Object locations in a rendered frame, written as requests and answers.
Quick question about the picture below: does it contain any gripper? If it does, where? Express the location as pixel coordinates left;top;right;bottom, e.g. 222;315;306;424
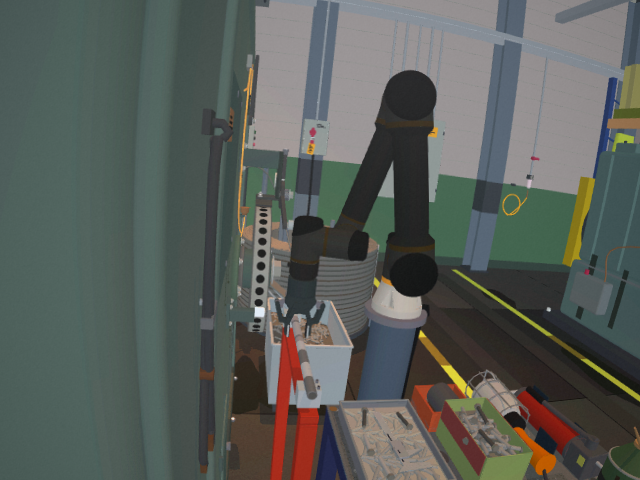
275;276;327;335

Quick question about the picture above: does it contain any grey barring bar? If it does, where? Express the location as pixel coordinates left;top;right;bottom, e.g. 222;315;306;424
291;314;320;401

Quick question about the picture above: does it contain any grey flywheel with holes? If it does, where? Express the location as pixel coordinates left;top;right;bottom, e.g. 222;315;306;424
246;193;275;335

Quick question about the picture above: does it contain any red bar rest stand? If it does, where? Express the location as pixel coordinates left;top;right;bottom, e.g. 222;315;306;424
269;327;322;480

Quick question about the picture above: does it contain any green header machine body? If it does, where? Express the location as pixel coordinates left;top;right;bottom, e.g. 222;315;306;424
0;0;261;480

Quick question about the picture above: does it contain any grey bin of blanks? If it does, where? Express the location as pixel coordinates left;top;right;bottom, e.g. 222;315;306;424
264;296;355;407

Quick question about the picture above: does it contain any black lever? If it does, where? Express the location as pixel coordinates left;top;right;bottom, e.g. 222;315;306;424
273;148;295;232

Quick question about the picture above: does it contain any blue trestle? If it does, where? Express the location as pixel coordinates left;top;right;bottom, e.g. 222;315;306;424
313;408;348;480

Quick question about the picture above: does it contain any dark grey long lever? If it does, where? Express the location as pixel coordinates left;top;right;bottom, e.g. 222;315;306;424
198;108;235;475

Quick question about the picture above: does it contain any grey tray of bolts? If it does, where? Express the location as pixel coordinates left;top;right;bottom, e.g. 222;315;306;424
338;398;452;480

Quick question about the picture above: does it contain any orange box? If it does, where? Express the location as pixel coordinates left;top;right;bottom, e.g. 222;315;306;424
411;383;467;433

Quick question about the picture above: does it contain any dark grey cylinder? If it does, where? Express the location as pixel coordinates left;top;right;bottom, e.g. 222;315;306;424
425;382;455;410

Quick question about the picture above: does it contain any grey control box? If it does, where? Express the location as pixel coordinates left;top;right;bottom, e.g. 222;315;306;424
301;118;331;157

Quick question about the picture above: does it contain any green box of bolts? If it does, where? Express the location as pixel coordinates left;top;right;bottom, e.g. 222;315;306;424
436;396;535;480

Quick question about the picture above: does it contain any caged work lamp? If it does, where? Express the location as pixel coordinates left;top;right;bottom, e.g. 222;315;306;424
464;369;527;429

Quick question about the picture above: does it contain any blue-grey steel column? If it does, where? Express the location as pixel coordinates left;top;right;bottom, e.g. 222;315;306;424
461;0;527;273
292;0;342;227

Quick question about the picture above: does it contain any red grease gun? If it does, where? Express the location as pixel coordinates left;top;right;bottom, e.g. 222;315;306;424
516;385;602;453

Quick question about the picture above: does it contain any orange torch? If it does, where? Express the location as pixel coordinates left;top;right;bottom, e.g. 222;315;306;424
513;424;558;477

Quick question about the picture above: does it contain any air drop with red valve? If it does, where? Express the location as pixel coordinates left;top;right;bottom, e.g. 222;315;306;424
524;54;549;192

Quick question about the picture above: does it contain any grey box on machine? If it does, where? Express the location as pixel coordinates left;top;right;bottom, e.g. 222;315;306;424
569;270;615;317

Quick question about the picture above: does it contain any grey small motor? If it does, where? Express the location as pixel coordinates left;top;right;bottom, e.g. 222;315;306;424
561;433;610;475

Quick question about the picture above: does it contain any green machine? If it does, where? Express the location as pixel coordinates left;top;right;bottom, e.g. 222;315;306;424
559;141;640;347

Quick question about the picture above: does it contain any green oil can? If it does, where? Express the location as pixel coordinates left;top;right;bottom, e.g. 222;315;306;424
596;425;640;480

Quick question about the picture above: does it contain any blue shelf rack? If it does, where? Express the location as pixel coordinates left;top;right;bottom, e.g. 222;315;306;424
592;64;640;179

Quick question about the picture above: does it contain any grey wire coil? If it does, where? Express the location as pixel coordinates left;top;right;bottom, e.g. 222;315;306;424
238;223;381;342

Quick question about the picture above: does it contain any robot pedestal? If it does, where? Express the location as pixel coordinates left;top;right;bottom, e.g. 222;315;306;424
356;301;430;402

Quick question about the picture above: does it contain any yellow cable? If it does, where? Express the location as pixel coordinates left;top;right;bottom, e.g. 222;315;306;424
236;66;257;237

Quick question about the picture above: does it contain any yellow coiled hose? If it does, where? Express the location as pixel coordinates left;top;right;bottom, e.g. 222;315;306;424
501;193;530;218

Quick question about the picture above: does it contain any yellow guard post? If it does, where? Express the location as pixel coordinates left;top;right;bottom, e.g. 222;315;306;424
561;175;597;269

